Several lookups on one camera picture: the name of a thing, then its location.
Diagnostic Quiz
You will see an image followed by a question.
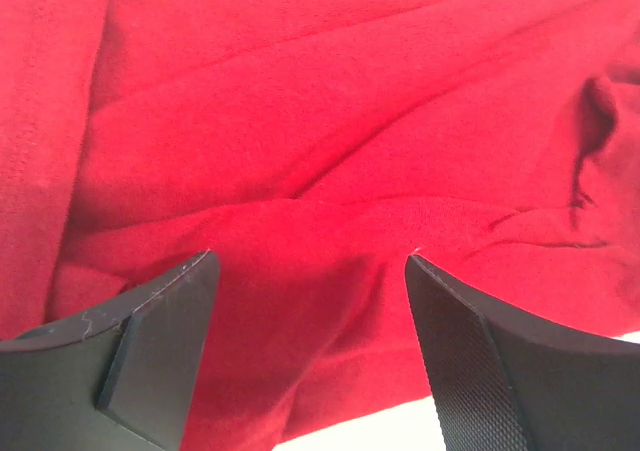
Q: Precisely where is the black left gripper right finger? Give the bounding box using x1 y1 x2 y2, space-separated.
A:
405 255 639 451

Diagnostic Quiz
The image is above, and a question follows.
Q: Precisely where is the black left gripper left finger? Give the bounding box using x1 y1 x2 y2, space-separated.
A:
1 251 220 451

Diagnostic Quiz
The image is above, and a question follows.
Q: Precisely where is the dark red t shirt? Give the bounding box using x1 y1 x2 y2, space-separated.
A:
1 0 639 450

